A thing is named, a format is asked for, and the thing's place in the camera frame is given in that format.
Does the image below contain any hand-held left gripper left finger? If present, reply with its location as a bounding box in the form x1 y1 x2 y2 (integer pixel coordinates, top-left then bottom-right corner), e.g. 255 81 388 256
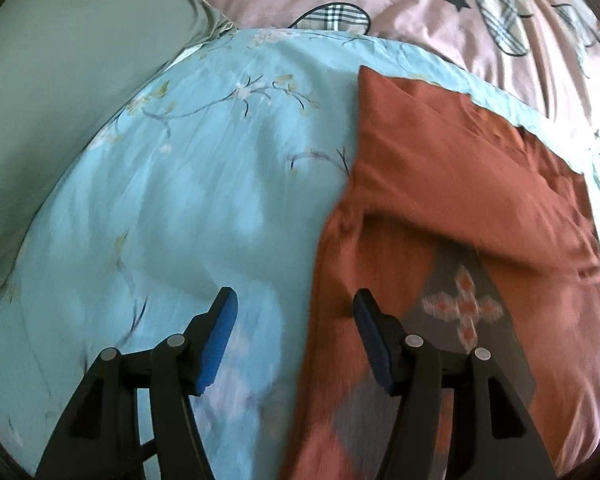
35 287 239 480

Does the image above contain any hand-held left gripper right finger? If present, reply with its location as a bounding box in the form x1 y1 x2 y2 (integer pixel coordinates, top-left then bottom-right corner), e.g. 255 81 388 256
353 288 556 480

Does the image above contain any orange knit sweater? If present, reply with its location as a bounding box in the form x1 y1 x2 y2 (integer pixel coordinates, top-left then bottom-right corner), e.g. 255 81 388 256
280 65 600 480

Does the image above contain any light blue floral bedsheet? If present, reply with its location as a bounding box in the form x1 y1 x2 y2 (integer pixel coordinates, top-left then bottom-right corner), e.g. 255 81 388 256
0 27 600 480

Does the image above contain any green pillow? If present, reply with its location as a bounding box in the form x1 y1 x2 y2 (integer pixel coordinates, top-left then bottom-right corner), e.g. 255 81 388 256
0 0 238 321

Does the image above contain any pink heart-print bedsheet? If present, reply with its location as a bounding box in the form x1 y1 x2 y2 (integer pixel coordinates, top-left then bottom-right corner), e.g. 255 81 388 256
167 0 600 161

